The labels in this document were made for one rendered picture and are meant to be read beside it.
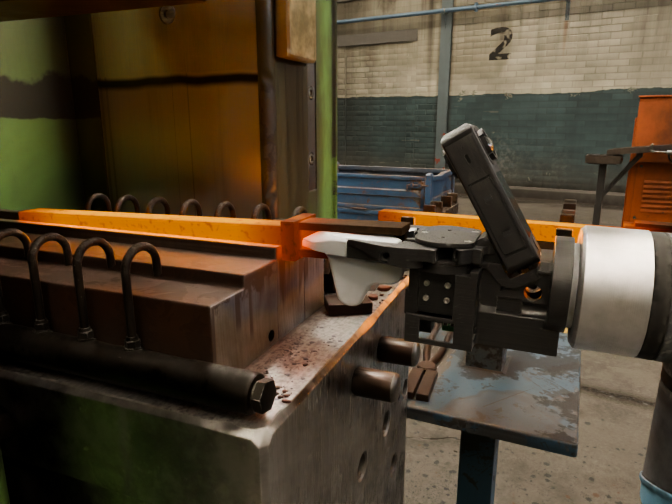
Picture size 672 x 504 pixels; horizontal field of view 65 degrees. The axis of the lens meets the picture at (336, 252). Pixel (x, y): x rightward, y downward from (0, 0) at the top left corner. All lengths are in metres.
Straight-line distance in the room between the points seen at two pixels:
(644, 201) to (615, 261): 3.45
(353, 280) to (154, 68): 0.51
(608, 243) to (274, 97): 0.48
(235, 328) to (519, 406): 0.54
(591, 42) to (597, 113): 0.90
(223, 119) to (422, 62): 7.85
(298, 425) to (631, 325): 0.23
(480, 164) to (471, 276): 0.08
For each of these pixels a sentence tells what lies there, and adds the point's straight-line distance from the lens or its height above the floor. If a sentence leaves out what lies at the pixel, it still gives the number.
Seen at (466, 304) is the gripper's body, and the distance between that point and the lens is 0.40.
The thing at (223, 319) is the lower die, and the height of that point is 0.97.
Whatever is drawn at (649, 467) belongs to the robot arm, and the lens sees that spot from 0.48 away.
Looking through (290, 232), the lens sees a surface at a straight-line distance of 0.44.
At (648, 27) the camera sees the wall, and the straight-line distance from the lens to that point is 7.94.
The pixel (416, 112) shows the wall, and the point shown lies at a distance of 8.54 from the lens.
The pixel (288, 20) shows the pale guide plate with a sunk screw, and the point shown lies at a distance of 0.75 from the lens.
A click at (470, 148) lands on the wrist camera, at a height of 1.08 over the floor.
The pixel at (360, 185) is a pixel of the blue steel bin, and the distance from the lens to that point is 4.25.
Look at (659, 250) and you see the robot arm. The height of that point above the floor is 1.02.
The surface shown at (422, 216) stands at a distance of 0.78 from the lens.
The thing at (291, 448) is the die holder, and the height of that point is 0.88.
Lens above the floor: 1.10
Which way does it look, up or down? 14 degrees down
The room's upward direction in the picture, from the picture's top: straight up
